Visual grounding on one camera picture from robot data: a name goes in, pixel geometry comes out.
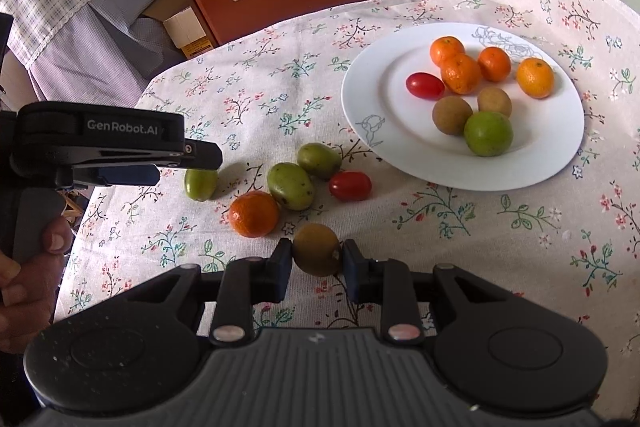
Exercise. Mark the white plate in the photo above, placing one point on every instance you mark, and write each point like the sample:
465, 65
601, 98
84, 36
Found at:
400, 137

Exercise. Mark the oval green jujube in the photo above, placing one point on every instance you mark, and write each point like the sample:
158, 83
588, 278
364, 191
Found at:
290, 186
320, 160
201, 186

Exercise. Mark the round green jujube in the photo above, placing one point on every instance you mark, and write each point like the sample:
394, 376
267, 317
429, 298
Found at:
488, 134

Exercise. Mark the small orange tangerine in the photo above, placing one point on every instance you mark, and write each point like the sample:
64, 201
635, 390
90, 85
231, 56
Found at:
495, 64
253, 213
461, 74
446, 48

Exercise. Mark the floral tablecloth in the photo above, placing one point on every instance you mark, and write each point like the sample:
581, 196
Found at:
250, 82

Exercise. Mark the yellow-orange tangerine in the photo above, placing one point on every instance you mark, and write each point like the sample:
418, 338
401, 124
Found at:
535, 78

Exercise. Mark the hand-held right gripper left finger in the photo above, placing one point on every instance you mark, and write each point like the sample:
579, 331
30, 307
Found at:
281, 269

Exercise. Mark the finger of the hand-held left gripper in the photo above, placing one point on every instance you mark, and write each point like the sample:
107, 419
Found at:
130, 174
190, 156

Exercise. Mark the open cardboard box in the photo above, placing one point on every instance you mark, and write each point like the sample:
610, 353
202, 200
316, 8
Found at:
180, 27

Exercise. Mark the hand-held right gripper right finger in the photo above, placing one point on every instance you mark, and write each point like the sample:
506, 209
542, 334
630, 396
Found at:
353, 272

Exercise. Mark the brown kiwi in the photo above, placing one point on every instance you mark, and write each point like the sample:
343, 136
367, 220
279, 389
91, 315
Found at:
451, 115

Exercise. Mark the red cherry tomato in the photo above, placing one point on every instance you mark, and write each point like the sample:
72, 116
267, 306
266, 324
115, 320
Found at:
350, 185
425, 86

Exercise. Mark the person's left hand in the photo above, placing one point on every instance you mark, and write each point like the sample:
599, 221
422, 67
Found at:
30, 302

